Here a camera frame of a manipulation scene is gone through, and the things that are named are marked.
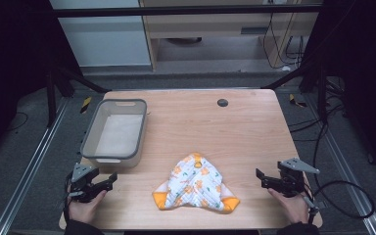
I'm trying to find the white orange floral baby pants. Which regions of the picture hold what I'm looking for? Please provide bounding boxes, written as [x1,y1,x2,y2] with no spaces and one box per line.
[152,152,242,215]

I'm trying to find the person's right hand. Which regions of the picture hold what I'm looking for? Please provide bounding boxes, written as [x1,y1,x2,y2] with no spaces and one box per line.
[266,188,310,225]

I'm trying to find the aluminium floor rail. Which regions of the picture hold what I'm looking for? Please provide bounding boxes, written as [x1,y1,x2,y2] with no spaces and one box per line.
[0,97,71,235]
[305,94,376,235]

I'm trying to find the yellow black tape strip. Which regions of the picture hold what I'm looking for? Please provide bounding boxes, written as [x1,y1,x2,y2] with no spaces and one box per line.
[288,93,307,109]
[79,96,93,115]

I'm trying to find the black metal stand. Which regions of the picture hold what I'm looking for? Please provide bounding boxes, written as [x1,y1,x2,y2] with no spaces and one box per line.
[261,48,329,125]
[44,67,112,129]

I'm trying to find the white cabinet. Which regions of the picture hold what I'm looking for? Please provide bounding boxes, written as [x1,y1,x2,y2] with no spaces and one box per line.
[48,0,153,69]

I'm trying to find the grey plastic storage basket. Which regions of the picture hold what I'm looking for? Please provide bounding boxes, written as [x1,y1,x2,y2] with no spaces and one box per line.
[79,98,148,169]

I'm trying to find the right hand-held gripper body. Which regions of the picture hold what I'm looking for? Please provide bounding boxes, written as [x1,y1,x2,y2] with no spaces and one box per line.
[273,158,321,199]

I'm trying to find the person's left hand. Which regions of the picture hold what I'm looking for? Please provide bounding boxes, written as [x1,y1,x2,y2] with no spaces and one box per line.
[68,190,108,225]

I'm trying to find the black hanging cables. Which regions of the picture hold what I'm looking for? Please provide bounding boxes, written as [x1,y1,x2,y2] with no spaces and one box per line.
[261,11,306,71]

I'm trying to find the black looped cable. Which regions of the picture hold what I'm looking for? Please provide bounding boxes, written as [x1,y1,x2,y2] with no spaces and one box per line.
[302,121,376,219]

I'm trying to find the black horizontal crossbar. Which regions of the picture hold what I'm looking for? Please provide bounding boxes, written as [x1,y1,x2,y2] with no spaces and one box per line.
[50,3,327,19]

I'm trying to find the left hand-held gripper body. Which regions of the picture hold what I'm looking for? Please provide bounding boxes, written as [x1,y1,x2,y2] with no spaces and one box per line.
[68,162,102,204]

